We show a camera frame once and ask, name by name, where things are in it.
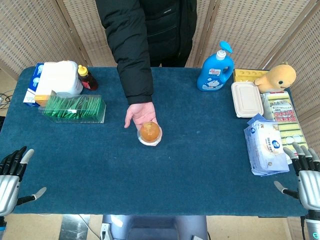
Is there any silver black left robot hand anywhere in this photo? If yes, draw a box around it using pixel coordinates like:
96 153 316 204
0 146 48 217

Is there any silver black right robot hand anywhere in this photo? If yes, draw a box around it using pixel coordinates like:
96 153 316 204
273 141 320 212

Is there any person's bare hand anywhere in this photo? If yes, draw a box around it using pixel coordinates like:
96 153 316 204
124 101 163 144

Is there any orange translucent plastic cup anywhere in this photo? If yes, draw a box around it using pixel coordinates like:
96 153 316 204
137 121 162 147

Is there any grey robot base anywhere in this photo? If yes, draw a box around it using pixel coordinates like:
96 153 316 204
100 214 209 240

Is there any black jacket sleeve forearm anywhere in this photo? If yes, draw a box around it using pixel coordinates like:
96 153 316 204
99 0 155 106

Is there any person torso in black jacket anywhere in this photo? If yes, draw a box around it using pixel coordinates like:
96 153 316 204
94 0 198 68

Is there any blue wet wipes pack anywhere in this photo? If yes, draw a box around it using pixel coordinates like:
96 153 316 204
243 113 291 177

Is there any honey bottle with yellow cap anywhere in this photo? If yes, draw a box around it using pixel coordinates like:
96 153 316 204
77 64 99 92

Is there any blue velvet tablecloth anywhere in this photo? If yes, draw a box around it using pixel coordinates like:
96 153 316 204
0 65 309 217

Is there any clear box of green packets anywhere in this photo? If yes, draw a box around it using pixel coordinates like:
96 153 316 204
38 94 107 125

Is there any yellow sponge pack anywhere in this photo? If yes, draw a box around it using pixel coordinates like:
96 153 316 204
260 90 308 152

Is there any blue pump detergent bottle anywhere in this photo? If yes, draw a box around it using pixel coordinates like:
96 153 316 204
196 40 236 93

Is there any white plastic bag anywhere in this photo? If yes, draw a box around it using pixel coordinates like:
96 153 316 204
34 60 84 99

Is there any small orange box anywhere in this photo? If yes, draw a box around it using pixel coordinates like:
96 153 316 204
34 93 51 108

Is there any blue and white carton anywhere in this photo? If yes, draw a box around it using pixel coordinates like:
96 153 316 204
22 62 46 108

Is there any white power strip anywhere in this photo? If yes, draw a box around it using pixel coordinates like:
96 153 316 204
99 223 111 240

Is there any beige lidded lunch box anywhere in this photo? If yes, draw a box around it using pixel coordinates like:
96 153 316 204
230 80 265 119

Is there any yellow plush toy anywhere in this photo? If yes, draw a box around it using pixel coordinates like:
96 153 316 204
253 64 298 94

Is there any yellow plastic tray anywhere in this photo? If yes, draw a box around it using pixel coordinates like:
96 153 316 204
232 68 270 84

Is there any wicker folding screen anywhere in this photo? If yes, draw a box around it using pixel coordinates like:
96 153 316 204
0 0 118 81
184 0 320 148

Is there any floor cable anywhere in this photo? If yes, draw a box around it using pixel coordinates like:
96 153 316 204
77 214 101 240

